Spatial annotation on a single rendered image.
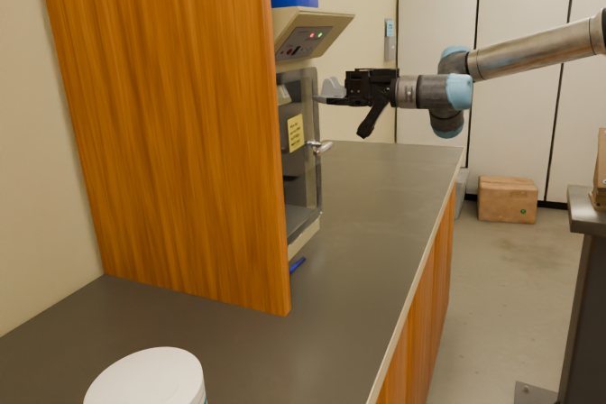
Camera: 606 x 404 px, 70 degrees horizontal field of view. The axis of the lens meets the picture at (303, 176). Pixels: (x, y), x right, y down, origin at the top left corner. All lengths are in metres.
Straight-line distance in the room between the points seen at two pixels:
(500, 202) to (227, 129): 3.07
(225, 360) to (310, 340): 0.15
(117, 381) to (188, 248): 0.41
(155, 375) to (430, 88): 0.73
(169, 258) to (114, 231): 0.15
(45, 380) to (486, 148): 3.55
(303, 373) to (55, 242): 0.63
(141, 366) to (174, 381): 0.06
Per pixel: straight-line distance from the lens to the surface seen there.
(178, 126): 0.86
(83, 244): 1.16
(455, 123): 1.06
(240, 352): 0.83
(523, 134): 3.92
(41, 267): 1.11
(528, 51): 1.06
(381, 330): 0.86
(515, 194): 3.67
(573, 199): 1.58
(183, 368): 0.59
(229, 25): 0.76
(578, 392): 1.80
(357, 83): 1.01
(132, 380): 0.60
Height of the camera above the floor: 1.46
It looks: 18 degrees down
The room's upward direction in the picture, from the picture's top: 3 degrees counter-clockwise
